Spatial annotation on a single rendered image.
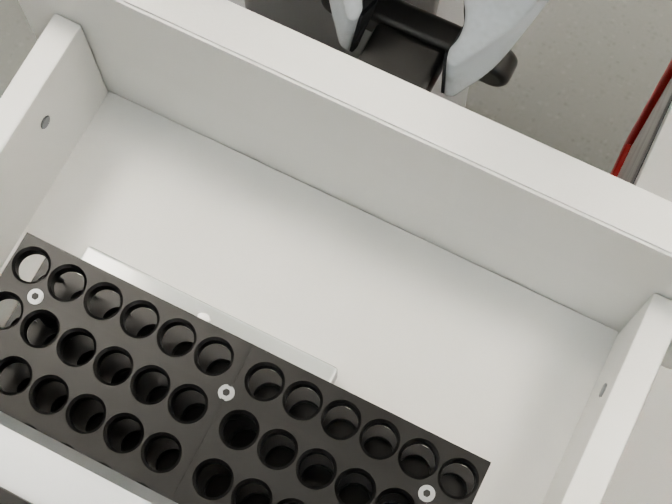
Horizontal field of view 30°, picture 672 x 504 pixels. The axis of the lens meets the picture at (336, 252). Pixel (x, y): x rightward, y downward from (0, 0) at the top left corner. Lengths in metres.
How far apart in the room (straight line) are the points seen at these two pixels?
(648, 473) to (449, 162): 0.21
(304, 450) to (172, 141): 0.16
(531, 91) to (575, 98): 0.05
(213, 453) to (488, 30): 0.17
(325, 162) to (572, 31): 1.05
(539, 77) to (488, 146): 1.06
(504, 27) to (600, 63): 1.07
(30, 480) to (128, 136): 0.22
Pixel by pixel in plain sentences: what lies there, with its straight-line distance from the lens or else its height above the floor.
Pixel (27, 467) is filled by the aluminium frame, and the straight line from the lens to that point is 0.33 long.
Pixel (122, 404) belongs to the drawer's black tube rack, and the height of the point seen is 0.90.
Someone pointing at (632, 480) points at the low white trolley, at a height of 0.76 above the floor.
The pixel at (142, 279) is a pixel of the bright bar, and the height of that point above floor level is 0.85.
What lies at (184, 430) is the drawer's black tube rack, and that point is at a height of 0.90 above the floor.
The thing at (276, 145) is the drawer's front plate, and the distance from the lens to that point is 0.49.
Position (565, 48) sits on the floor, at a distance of 1.49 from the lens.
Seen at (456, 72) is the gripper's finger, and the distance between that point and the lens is 0.43.
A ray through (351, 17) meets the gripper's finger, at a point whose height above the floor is 0.93.
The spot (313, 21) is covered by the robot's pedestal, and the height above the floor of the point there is 0.14.
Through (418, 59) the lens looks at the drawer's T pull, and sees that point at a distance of 0.45.
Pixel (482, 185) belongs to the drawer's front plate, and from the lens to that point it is 0.43.
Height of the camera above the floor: 1.31
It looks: 72 degrees down
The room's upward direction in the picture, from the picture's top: straight up
